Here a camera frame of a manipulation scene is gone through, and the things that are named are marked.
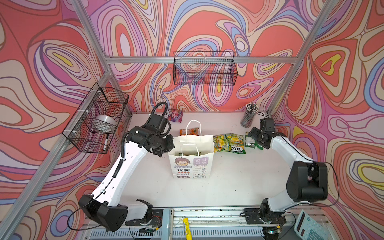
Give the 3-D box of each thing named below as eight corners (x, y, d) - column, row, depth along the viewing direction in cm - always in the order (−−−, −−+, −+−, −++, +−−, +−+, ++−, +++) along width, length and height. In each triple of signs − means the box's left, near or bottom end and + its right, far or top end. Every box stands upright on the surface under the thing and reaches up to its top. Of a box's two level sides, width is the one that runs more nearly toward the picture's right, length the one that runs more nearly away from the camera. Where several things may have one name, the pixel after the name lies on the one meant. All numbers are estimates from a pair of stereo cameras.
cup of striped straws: (241, 127, 112) (248, 111, 98) (239, 119, 118) (245, 102, 104) (251, 127, 112) (260, 111, 98) (249, 119, 118) (256, 102, 104)
